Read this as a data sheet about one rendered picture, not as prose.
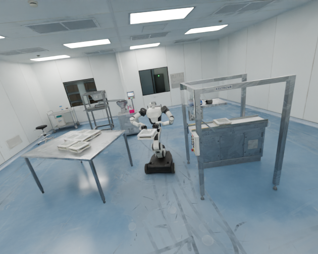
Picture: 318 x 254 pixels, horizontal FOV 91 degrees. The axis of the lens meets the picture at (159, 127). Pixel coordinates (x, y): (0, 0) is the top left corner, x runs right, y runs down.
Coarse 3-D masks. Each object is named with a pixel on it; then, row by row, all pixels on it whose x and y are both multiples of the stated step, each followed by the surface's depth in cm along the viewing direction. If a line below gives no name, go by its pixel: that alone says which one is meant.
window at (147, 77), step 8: (144, 72) 723; (152, 72) 729; (160, 72) 735; (144, 80) 734; (152, 80) 741; (160, 80) 747; (168, 80) 754; (144, 88) 746; (152, 88) 753; (160, 88) 759; (168, 88) 766
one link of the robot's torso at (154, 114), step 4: (148, 108) 296; (152, 108) 289; (156, 108) 287; (160, 108) 291; (148, 112) 286; (152, 112) 285; (156, 112) 284; (160, 112) 286; (148, 116) 289; (152, 116) 288; (156, 116) 287; (160, 116) 291; (152, 120) 292; (156, 120) 291; (160, 120) 294
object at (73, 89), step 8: (80, 80) 687; (88, 80) 693; (72, 88) 692; (80, 88) 697; (88, 88) 703; (72, 96) 702; (80, 96) 708; (88, 96) 714; (72, 104) 713; (80, 104) 719
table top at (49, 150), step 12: (72, 132) 355; (108, 132) 320; (120, 132) 310; (48, 144) 302; (96, 144) 269; (108, 144) 262; (24, 156) 267; (36, 156) 257; (48, 156) 250; (60, 156) 244; (72, 156) 238; (84, 156) 232
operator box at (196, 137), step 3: (192, 132) 199; (195, 132) 198; (195, 135) 190; (192, 138) 197; (195, 138) 185; (198, 138) 185; (192, 141) 200; (195, 141) 186; (198, 141) 187; (195, 144) 188; (198, 144) 188; (192, 147) 206; (195, 147) 189; (198, 147) 189; (195, 150) 191; (198, 150) 191; (195, 153) 192; (198, 153) 192
